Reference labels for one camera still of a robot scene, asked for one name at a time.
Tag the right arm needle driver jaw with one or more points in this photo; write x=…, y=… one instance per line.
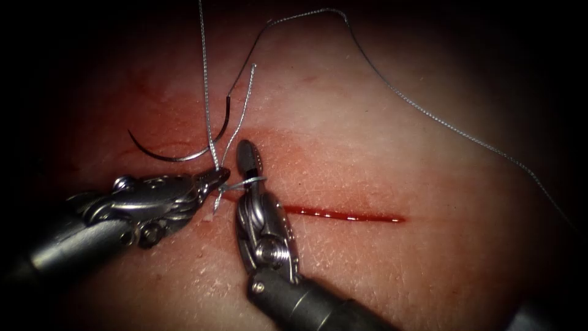
x=249, y=158

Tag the right arm needle driver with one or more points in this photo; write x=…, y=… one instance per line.
x=266, y=234

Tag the left arm needle driver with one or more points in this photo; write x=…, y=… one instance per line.
x=151, y=202

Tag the left arm needle driver jaw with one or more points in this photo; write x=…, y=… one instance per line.
x=216, y=177

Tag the blue thread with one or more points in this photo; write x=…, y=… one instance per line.
x=205, y=92

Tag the dark left arm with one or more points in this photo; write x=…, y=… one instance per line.
x=69, y=248

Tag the dark right arm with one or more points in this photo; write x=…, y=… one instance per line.
x=298, y=308

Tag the curved steel needle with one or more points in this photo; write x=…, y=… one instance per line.
x=183, y=157

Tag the tissue pad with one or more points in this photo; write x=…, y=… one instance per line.
x=367, y=161

